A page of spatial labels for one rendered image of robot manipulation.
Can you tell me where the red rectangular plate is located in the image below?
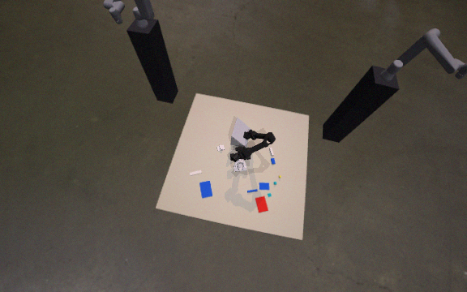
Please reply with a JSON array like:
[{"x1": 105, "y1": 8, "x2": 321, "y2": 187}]
[{"x1": 255, "y1": 197, "x2": 268, "y2": 213}]

